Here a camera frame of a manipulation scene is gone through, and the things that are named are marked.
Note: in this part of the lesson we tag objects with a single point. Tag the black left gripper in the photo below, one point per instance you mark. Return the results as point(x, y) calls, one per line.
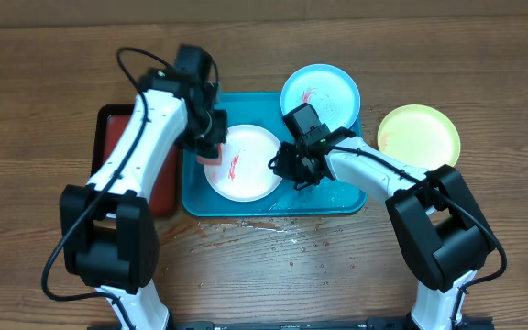
point(218, 137)

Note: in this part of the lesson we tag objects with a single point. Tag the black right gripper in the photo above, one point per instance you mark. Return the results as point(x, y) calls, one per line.
point(287, 171)

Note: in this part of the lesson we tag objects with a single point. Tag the red green sponge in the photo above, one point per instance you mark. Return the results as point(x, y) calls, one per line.
point(214, 157)

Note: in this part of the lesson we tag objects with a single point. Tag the white plate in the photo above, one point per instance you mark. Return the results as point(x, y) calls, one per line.
point(243, 174)

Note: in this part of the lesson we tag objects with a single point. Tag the light blue plate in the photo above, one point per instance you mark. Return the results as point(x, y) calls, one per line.
point(329, 90)

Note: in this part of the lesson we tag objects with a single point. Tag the yellow plate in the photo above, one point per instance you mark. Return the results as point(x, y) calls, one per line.
point(419, 135)

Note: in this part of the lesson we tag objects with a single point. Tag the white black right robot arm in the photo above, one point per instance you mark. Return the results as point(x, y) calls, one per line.
point(443, 236)

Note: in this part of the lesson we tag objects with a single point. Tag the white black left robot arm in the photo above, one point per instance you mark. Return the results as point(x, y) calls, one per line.
point(108, 236)

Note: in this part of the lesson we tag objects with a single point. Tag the teal plastic tray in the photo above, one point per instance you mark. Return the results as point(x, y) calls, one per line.
point(263, 109)

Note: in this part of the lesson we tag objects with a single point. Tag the black red sponge tray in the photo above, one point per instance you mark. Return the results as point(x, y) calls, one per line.
point(111, 122)

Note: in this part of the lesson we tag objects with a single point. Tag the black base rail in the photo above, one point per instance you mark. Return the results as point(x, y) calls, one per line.
point(372, 323)

